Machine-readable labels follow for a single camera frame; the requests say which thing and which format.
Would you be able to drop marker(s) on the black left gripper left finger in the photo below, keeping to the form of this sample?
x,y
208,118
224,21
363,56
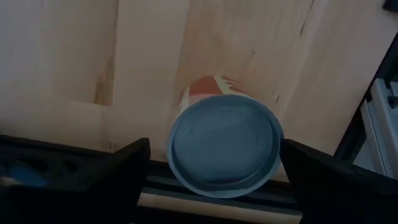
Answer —
x,y
93,199

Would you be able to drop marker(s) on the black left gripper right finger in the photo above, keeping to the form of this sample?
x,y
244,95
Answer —
x,y
342,196

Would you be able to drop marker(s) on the can with red-orange label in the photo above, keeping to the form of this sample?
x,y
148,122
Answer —
x,y
224,146

